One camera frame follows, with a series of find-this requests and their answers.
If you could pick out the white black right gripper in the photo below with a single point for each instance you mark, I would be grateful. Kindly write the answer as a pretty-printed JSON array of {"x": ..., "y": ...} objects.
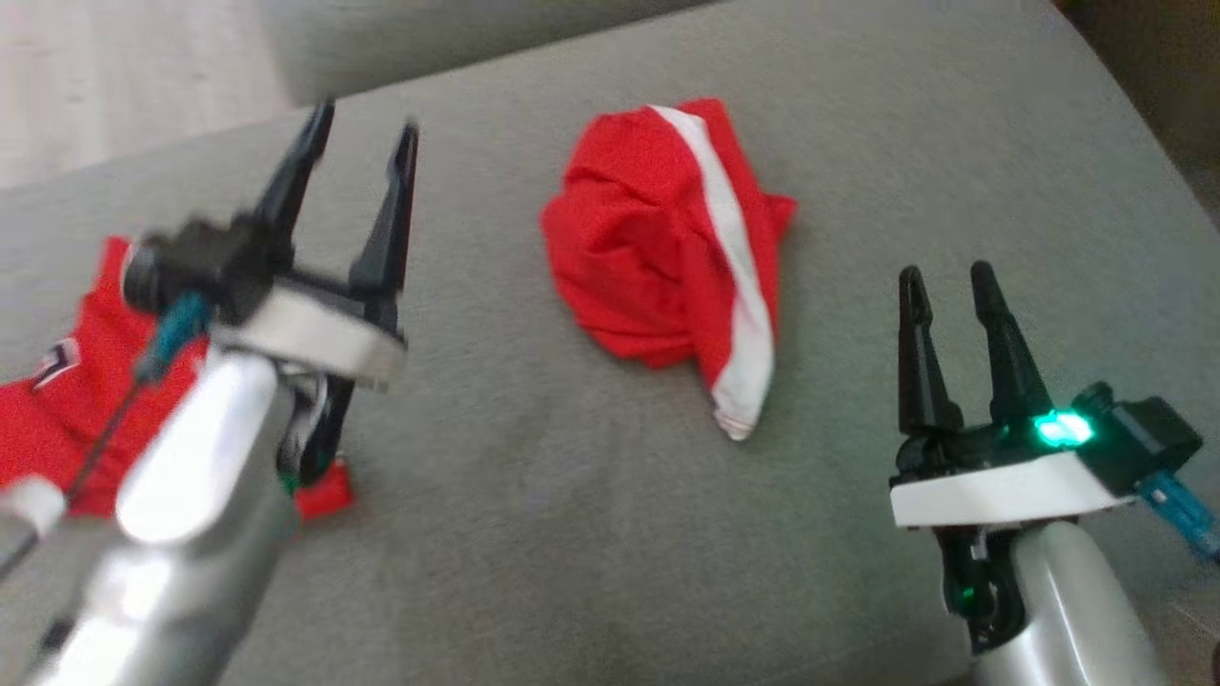
[{"x": 991, "y": 491}]

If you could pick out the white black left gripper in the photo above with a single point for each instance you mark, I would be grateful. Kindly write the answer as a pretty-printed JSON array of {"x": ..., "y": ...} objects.
[{"x": 315, "y": 338}]

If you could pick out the red shorts with white stripe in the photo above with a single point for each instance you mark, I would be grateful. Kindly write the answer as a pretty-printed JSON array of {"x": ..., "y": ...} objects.
[{"x": 648, "y": 238}]

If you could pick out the red white basketball jersey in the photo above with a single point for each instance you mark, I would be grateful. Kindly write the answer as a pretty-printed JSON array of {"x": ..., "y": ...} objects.
[{"x": 86, "y": 400}]

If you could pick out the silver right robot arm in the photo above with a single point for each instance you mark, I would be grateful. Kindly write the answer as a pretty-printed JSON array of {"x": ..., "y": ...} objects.
[{"x": 1067, "y": 610}]

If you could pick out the red garment with white stripe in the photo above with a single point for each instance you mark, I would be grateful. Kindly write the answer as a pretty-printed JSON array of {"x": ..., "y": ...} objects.
[{"x": 591, "y": 534}]

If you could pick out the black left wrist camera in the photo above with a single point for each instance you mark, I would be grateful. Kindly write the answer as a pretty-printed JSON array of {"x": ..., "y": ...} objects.
[{"x": 210, "y": 257}]

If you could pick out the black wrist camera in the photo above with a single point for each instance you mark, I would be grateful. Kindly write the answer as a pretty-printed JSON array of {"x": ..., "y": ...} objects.
[
  {"x": 210, "y": 257},
  {"x": 1144, "y": 438}
]

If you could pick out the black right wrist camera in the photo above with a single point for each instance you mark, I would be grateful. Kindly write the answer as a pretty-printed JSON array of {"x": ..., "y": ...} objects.
[{"x": 1144, "y": 438}]

